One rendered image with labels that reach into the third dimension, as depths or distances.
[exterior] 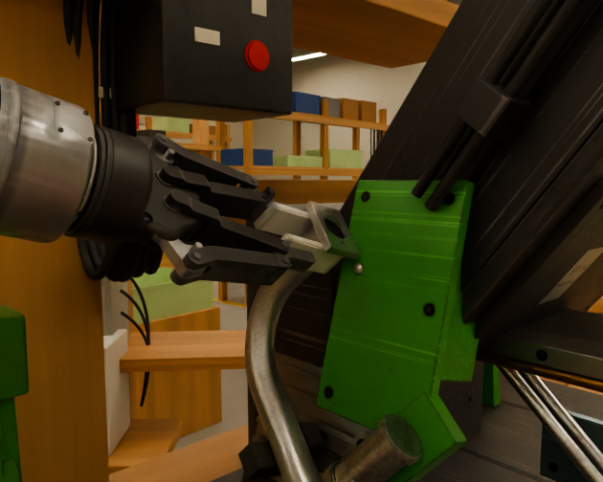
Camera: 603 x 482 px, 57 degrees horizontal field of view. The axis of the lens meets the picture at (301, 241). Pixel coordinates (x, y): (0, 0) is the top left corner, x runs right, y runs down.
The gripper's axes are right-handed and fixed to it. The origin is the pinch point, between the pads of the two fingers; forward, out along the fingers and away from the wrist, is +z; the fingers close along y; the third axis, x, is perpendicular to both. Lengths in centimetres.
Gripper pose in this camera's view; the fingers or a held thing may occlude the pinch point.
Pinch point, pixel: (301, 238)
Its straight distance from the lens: 49.3
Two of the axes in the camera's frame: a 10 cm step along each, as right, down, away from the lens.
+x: -6.2, 6.2, 4.8
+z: 7.2, 1.9, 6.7
